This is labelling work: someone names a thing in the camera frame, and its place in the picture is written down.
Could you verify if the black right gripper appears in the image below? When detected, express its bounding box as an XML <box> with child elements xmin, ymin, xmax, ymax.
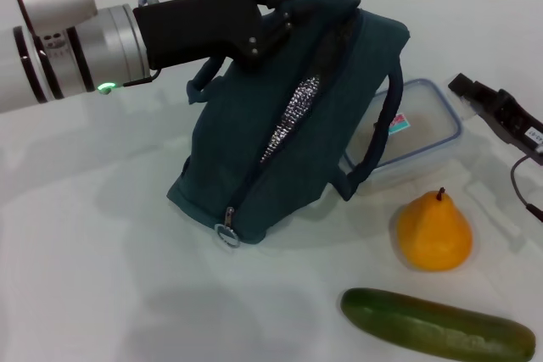
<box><xmin>448</xmin><ymin>73</ymin><xmax>543</xmax><ymax>164</ymax></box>

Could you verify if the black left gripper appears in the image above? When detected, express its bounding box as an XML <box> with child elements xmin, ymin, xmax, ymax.
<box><xmin>132</xmin><ymin>0</ymin><xmax>305</xmax><ymax>70</ymax></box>

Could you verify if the clear plastic food container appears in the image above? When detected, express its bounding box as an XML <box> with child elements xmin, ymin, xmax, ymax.
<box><xmin>342</xmin><ymin>77</ymin><xmax>464</xmax><ymax>196</ymax></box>

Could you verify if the dark blue fabric bag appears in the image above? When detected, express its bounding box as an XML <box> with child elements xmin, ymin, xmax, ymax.
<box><xmin>165</xmin><ymin>0</ymin><xmax>411</xmax><ymax>249</ymax></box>

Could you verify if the green cucumber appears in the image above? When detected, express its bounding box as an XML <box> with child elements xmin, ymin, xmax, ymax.
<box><xmin>340</xmin><ymin>287</ymin><xmax>538</xmax><ymax>362</ymax></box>

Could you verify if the orange pear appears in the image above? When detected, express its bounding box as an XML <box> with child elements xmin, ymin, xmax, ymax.
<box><xmin>395</xmin><ymin>187</ymin><xmax>473</xmax><ymax>272</ymax></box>

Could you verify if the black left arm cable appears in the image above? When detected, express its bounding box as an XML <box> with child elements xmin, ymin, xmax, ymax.
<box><xmin>97</xmin><ymin>67</ymin><xmax>162</xmax><ymax>96</ymax></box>

